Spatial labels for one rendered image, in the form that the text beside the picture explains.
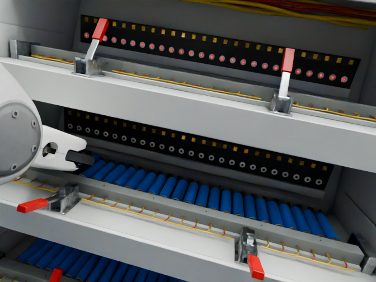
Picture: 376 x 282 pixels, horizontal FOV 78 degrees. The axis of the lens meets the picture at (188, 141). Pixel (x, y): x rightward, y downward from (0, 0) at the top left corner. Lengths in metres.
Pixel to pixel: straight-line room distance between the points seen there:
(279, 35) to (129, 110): 0.35
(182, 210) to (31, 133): 0.24
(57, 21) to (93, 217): 0.39
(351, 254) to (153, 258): 0.27
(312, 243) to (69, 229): 0.34
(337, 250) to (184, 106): 0.29
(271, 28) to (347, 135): 0.29
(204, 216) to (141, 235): 0.09
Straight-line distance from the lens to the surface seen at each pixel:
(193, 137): 0.45
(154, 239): 0.34
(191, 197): 0.39
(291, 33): 0.54
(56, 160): 0.32
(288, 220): 0.42
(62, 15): 0.59
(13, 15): 0.51
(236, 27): 0.53
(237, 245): 0.36
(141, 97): 0.31
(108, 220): 0.37
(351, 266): 0.42
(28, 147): 0.18
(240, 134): 0.30
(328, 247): 0.40
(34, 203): 0.34
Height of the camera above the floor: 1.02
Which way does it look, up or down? 3 degrees down
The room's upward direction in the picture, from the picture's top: 12 degrees clockwise
